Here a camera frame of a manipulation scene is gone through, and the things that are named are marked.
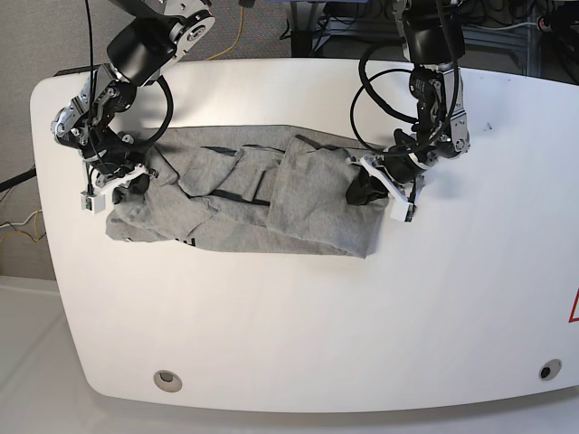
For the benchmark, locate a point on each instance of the red triangle sticker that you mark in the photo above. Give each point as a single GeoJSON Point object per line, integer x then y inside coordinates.
{"type": "Point", "coordinates": [574, 314]}

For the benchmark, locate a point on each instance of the table grommet hole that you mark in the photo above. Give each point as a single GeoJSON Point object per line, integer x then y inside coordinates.
{"type": "Point", "coordinates": [550, 370]}
{"type": "Point", "coordinates": [167, 381]}

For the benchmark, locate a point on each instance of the right table grommet hole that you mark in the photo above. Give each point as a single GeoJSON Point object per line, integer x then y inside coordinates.
{"type": "Point", "coordinates": [550, 370]}

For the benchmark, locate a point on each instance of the grey T-shirt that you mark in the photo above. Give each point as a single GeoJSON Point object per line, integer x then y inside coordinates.
{"type": "Point", "coordinates": [257, 189]}

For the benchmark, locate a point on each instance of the black table leg stand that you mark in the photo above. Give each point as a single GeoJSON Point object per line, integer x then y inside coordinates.
{"type": "Point", "coordinates": [303, 19]}

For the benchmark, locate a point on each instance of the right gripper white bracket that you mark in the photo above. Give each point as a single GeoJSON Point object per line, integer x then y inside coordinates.
{"type": "Point", "coordinates": [111, 171]}

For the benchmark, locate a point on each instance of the left table grommet hole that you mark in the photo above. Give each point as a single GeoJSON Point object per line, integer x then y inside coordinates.
{"type": "Point", "coordinates": [167, 381]}

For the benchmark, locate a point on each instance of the black bar behind table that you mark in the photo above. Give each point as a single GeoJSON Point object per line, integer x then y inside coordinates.
{"type": "Point", "coordinates": [77, 70]}

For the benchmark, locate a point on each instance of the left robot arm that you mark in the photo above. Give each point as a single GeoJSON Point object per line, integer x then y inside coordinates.
{"type": "Point", "coordinates": [433, 43]}

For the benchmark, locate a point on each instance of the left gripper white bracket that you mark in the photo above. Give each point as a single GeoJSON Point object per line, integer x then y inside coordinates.
{"type": "Point", "coordinates": [399, 179]}

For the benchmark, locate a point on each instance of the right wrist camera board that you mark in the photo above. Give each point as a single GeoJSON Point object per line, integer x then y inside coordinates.
{"type": "Point", "coordinates": [92, 202]}

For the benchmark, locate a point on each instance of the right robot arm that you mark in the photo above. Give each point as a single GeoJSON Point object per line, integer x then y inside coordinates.
{"type": "Point", "coordinates": [159, 36]}

